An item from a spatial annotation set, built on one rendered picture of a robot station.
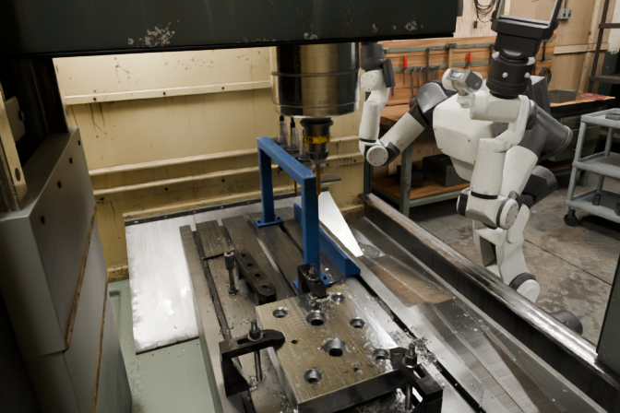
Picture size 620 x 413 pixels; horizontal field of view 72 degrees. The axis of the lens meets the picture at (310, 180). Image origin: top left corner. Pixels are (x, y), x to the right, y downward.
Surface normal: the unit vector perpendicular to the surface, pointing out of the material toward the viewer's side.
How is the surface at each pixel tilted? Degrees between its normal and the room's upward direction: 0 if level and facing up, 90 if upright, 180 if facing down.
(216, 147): 90
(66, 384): 90
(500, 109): 106
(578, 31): 90
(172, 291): 24
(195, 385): 0
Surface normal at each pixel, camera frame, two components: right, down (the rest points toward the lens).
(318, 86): 0.08, 0.34
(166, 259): 0.11, -0.73
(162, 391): -0.04, -0.94
